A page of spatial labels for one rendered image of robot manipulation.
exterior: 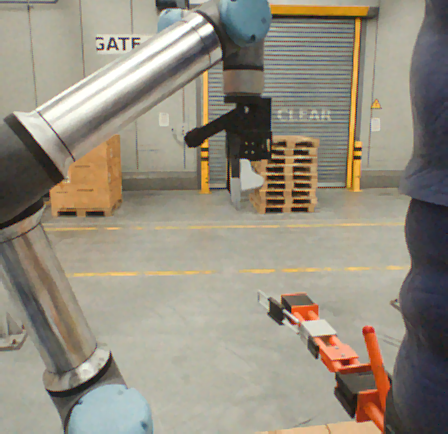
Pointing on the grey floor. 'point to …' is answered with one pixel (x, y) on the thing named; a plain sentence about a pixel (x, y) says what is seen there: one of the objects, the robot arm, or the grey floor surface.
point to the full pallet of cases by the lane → (91, 182)
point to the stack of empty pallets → (288, 175)
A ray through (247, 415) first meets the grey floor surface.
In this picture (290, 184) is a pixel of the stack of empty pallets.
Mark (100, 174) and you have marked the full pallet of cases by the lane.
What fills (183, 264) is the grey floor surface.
